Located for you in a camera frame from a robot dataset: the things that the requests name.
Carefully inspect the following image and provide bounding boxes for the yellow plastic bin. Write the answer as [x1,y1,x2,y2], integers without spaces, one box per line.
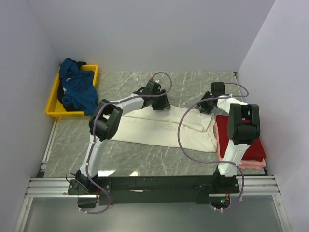
[45,64,99,118]

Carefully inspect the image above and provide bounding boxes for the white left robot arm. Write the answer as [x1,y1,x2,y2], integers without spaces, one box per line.
[75,87,170,194]

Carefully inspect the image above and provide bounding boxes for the black base crossbeam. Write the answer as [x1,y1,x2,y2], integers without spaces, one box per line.
[68,174,240,209]

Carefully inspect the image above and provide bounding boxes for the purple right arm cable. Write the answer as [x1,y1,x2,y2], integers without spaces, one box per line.
[177,82,250,211]

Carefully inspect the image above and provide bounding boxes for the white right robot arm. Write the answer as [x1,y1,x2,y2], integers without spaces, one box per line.
[198,91,260,193]

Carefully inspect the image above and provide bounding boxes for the blue t shirt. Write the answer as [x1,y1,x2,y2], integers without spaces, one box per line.
[58,58,98,116]

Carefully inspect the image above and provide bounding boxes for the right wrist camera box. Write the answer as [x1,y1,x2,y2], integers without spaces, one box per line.
[211,82,225,97]

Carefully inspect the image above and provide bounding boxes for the white t shirt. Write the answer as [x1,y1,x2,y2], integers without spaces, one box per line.
[112,106,217,152]

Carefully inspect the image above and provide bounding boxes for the folded pink t shirt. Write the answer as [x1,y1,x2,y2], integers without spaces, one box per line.
[214,123,266,170]

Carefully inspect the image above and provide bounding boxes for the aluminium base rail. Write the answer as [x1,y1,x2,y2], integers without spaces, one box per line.
[25,176,281,198]

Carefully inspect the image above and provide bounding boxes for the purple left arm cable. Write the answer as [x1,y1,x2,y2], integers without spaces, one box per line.
[85,72,172,215]

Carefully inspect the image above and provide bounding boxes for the folded red t shirt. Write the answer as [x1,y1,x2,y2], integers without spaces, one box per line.
[215,115,266,162]

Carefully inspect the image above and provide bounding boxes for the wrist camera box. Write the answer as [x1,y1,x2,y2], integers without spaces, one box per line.
[144,78,161,95]
[211,82,225,97]

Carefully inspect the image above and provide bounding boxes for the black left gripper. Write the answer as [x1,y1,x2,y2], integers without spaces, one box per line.
[151,90,171,111]

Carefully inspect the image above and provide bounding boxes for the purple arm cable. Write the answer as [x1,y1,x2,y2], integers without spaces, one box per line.
[85,72,172,215]
[177,82,250,211]

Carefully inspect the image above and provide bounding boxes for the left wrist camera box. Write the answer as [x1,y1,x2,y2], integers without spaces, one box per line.
[144,78,161,95]

